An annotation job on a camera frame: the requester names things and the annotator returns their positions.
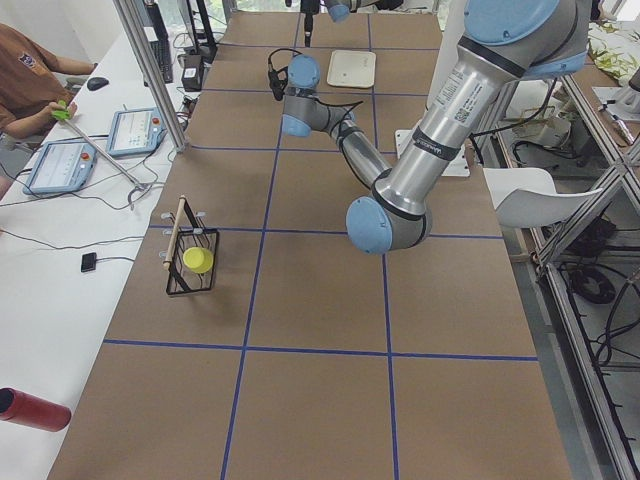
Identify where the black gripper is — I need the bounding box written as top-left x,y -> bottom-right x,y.
300,0 -> 320,47

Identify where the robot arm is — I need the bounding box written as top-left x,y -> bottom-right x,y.
282,1 -> 591,254
299,0 -> 403,47

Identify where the cream rabbit tray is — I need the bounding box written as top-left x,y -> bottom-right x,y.
327,50 -> 376,89

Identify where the yellow cup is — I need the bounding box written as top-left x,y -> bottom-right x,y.
182,247 -> 214,275

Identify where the black power adapter box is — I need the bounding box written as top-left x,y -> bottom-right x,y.
181,54 -> 204,92

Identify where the black keyboard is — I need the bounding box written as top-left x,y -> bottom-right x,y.
148,40 -> 173,83

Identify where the right teach pendant tablet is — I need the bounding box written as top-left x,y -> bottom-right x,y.
106,107 -> 166,157

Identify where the teach pendant tablet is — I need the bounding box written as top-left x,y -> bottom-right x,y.
23,141 -> 96,196
106,107 -> 166,157

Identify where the black computer mouse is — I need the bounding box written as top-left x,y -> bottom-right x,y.
86,77 -> 109,91

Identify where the metal reacher stick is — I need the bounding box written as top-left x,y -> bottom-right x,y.
50,101 -> 151,210

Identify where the white chair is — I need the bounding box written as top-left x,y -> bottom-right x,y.
483,167 -> 603,228

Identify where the person in brown shirt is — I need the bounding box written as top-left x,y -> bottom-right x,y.
1,24 -> 96,139

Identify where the left teach pendant tablet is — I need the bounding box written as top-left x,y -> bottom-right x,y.
23,141 -> 96,196

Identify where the small black square device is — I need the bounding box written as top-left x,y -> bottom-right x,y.
80,252 -> 98,273

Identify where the red cylinder bottle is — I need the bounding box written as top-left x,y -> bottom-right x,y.
1,387 -> 72,432

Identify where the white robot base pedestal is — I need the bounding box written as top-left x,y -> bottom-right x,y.
425,0 -> 470,177

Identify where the aluminium frame post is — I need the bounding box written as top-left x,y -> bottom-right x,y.
113,0 -> 187,153

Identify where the wooden rack handle dowel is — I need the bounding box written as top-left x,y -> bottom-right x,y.
163,195 -> 188,270

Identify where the black wire cup rack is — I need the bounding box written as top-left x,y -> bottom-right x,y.
160,195 -> 220,297

